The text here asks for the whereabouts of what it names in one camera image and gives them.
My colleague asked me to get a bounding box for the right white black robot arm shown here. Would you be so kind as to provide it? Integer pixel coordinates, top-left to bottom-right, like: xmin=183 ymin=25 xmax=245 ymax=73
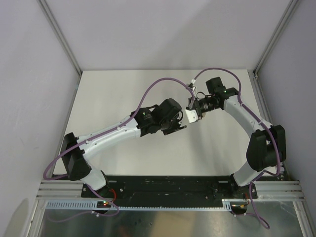
xmin=194 ymin=77 xmax=286 ymax=198

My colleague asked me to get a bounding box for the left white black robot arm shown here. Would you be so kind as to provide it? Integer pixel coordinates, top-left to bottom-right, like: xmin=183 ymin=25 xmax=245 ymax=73
xmin=61 ymin=98 xmax=186 ymax=197

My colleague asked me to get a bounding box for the shiny metal front plate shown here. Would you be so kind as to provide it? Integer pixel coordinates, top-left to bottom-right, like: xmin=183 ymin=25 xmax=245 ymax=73
xmin=39 ymin=202 xmax=303 ymax=237

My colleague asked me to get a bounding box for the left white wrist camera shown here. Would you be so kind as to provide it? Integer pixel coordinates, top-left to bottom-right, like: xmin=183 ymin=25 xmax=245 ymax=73
xmin=182 ymin=109 xmax=199 ymax=126

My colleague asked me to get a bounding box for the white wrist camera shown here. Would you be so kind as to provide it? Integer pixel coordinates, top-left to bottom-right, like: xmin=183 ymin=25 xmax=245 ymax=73
xmin=182 ymin=109 xmax=199 ymax=126
xmin=187 ymin=79 xmax=197 ymax=96

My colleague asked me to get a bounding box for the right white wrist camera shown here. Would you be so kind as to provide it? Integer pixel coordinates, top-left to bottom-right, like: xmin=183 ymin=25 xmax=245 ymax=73
xmin=187 ymin=79 xmax=197 ymax=96

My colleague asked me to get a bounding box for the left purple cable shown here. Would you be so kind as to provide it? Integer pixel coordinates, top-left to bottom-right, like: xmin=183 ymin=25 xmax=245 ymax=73
xmin=43 ymin=78 xmax=195 ymax=222

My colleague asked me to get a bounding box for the purple cable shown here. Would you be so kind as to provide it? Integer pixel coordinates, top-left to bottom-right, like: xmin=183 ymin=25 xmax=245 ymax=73
xmin=43 ymin=78 xmax=195 ymax=222
xmin=191 ymin=68 xmax=282 ymax=229

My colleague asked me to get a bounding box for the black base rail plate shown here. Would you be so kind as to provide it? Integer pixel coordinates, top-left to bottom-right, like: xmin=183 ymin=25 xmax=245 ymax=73
xmin=80 ymin=174 xmax=259 ymax=207

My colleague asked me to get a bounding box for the right aluminium frame post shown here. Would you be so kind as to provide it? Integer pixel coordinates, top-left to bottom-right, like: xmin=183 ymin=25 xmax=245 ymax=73
xmin=253 ymin=0 xmax=302 ymax=77

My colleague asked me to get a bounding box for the aluminium frame post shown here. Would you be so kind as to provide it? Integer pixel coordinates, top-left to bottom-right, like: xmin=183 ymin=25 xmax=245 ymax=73
xmin=253 ymin=0 xmax=302 ymax=77
xmin=37 ymin=0 xmax=82 ymax=76

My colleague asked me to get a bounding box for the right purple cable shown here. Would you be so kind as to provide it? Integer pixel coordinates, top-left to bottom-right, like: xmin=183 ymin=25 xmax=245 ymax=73
xmin=191 ymin=68 xmax=282 ymax=229

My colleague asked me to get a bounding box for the grey slotted cable duct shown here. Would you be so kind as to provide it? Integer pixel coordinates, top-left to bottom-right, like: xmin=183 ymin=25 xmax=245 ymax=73
xmin=44 ymin=199 xmax=255 ymax=212

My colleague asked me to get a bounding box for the left aluminium frame post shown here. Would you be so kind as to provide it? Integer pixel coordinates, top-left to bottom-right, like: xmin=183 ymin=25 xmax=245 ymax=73
xmin=37 ymin=0 xmax=82 ymax=76

